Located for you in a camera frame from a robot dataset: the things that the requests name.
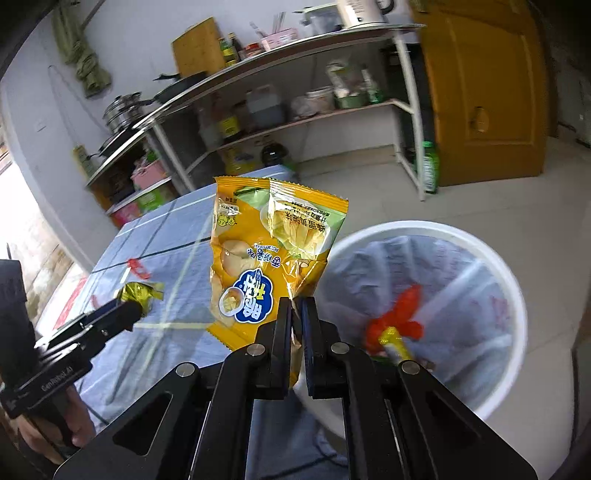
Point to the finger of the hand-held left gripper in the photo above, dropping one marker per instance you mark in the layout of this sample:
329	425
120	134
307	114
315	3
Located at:
97	317
106	330

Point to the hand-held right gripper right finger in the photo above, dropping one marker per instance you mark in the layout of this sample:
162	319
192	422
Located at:
311	350

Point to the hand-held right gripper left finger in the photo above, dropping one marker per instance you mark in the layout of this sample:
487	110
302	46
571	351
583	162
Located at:
279	346

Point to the golden foil wrapper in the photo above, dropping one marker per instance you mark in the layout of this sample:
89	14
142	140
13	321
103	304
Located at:
138	293

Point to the yellow stick wrapper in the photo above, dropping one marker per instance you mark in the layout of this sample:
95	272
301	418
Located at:
397	344

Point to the yellow chip bag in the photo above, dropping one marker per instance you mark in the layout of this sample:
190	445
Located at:
240	258

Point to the orange-red wrapper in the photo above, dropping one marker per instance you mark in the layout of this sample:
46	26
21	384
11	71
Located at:
401	309

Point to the yellow green snack packet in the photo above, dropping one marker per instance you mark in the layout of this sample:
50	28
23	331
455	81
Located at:
304	217

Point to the clear plastic bin liner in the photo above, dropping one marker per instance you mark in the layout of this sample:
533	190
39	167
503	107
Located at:
461	286

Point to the white trash bin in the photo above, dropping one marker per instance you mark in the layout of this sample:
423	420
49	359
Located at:
508	369

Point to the person's left hand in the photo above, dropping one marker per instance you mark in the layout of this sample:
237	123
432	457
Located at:
85	422

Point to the red patterned mat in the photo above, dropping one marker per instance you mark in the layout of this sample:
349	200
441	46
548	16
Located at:
71	304

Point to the small red wrapper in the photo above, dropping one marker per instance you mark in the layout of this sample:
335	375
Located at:
138	267

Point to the blue checked tablecloth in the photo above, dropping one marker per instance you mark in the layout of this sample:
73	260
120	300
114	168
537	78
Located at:
161	240

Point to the pink cardboard box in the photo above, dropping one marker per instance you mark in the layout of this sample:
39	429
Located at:
124	213

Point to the green cardboard box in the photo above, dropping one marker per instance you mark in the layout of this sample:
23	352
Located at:
154	201

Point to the pink plastic basket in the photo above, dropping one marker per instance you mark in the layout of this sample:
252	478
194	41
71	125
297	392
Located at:
148	176

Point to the yellow-green power strip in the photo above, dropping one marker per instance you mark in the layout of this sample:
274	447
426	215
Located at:
83	161

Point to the black induction cooker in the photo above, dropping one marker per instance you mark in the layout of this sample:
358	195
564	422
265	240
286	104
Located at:
115	142

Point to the yellow oil bottle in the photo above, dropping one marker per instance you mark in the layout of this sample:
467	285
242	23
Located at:
240	161

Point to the steel steamer pot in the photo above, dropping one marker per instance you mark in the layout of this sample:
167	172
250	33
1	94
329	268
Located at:
124	113

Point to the green plastic floor bottle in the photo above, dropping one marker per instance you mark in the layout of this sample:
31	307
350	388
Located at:
428	168

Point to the clear plastic bottle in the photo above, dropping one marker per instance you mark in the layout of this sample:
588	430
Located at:
208	131

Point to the yellow label sauce bottle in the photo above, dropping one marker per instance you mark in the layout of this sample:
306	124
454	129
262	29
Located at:
228	124

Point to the plastic jug dark liquid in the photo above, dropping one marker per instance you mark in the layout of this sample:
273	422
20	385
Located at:
265	110

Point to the crumpled clear plastic bag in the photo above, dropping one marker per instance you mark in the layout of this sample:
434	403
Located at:
300	107

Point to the black frying pan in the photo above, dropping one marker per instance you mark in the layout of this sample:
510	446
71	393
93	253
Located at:
182	87

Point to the white plastic tub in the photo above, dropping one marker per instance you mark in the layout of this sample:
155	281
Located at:
320	100

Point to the green bowl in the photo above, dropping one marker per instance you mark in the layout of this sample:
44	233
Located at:
352	100

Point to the hanging green cloth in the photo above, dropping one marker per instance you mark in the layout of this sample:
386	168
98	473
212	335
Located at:
81	55

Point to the green glass bottle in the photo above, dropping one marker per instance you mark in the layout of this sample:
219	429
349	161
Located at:
371	87

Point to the white plastic bag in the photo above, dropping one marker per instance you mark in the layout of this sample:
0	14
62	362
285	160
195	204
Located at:
344	78

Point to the wooden cutting board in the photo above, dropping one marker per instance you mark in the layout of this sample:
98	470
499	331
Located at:
198	48

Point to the green label sauce bottle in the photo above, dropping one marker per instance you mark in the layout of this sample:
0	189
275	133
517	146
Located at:
227	53

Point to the white metal shelf rack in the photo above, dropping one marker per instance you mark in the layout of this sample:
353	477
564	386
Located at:
277	50

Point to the red lidded jar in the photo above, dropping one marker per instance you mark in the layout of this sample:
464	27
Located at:
251	50

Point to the dark sauce bottle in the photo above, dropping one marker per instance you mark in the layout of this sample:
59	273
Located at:
236	44

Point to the pink chopstick holder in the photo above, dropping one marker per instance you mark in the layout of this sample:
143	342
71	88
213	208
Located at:
279	39

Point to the yellow wooden door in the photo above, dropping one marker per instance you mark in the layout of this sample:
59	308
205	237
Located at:
485	92

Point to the bundle of chopsticks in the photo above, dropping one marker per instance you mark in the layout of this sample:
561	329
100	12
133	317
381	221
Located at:
270	25

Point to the clear plastic container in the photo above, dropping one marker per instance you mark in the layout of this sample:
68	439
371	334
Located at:
322	19

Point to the white electric kettle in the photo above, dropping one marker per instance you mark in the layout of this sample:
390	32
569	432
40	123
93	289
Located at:
364	13

